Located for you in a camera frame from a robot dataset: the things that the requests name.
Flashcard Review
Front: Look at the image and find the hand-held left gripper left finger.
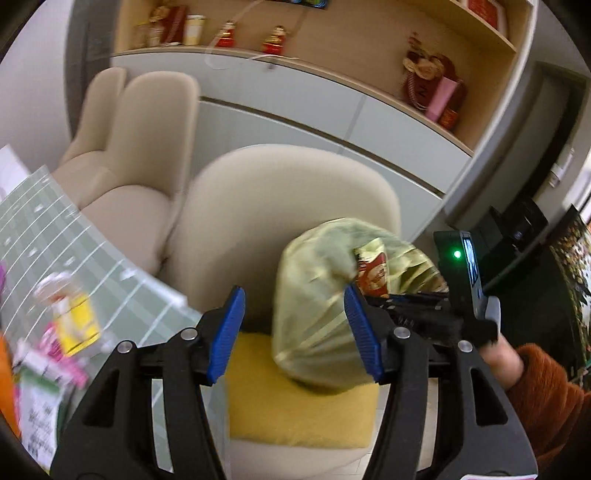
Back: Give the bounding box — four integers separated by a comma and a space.
50, 285, 247, 480

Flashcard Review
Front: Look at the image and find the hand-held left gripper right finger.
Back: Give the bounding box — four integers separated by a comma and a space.
344, 282, 539, 480

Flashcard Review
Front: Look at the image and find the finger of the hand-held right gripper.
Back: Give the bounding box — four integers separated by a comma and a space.
365, 291, 452, 310
388, 308, 468, 344

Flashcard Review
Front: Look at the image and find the yellow plastic trash bag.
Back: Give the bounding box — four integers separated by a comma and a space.
271, 217, 451, 393

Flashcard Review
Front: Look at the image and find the yellow pink chips packet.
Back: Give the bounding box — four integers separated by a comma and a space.
34, 272, 102, 358

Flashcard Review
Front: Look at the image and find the pink snack packet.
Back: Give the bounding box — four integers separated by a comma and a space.
14, 323, 88, 386

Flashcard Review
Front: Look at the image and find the person's right hand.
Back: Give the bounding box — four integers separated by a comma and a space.
478, 337, 527, 393

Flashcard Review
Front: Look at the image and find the red snack packet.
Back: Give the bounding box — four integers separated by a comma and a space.
353, 237, 393, 298

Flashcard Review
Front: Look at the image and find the yellow seat cushion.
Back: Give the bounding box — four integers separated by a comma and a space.
224, 332, 384, 448

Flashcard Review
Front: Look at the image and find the beige upholstered chair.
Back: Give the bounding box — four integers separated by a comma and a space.
58, 67, 127, 167
81, 71, 201, 273
166, 144, 402, 480

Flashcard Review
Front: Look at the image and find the dark floral panel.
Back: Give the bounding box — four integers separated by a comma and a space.
549, 205, 591, 384

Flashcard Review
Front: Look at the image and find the pink box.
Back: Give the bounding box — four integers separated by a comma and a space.
426, 78, 461, 123

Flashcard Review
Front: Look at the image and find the dark door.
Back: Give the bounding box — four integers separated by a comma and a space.
480, 62, 586, 217

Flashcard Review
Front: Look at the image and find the green checked tablecloth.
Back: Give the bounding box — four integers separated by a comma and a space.
0, 164, 206, 480

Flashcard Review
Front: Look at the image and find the large red flower gift bag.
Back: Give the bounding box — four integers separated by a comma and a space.
400, 33, 463, 112

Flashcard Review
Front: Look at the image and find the white sideboard cabinet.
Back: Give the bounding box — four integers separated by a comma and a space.
111, 51, 446, 241

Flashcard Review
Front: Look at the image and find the red gold figurine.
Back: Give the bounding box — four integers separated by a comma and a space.
216, 21, 239, 49
262, 25, 288, 55

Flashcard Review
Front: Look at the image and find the cream lidded cup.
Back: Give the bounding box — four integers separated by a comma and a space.
184, 15, 206, 45

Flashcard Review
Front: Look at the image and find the red gift bag with flowers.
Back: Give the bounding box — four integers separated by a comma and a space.
137, 4, 188, 48

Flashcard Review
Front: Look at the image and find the white wall switch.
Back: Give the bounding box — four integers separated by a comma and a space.
549, 154, 574, 188

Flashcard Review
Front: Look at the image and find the wooden wall shelf unit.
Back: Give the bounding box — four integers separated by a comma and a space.
113, 0, 539, 158

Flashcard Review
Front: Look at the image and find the white charging cable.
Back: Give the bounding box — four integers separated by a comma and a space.
205, 0, 308, 71

